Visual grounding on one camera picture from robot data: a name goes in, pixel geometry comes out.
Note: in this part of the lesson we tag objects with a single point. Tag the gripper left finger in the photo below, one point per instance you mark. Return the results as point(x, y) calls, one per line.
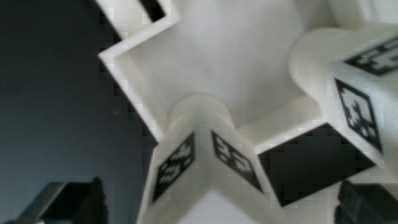
point(67, 204)

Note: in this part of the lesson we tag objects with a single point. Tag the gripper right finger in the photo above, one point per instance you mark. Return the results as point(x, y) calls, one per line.
point(367, 205)

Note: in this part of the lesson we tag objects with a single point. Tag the white chair seat part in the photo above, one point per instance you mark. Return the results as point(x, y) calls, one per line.
point(213, 51)

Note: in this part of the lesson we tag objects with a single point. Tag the white chair leg block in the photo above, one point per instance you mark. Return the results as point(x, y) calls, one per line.
point(342, 67)

